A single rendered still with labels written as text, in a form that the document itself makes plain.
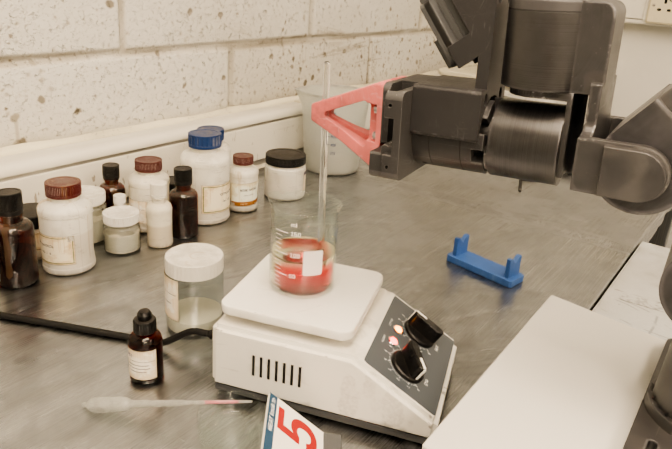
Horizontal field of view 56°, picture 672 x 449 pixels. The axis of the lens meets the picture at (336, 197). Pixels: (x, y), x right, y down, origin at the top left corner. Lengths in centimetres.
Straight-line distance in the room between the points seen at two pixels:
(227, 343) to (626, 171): 34
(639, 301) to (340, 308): 44
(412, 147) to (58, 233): 46
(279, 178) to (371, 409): 55
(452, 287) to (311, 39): 69
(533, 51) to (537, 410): 25
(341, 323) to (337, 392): 6
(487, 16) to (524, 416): 28
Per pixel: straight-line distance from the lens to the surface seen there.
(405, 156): 46
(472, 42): 45
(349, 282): 59
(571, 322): 61
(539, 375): 53
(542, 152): 44
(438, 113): 45
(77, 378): 63
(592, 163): 43
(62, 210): 78
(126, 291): 76
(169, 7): 105
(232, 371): 57
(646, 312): 85
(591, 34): 44
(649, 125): 42
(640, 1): 179
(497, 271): 84
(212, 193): 91
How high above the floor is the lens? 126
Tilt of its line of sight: 20 degrees down
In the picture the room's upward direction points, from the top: 4 degrees clockwise
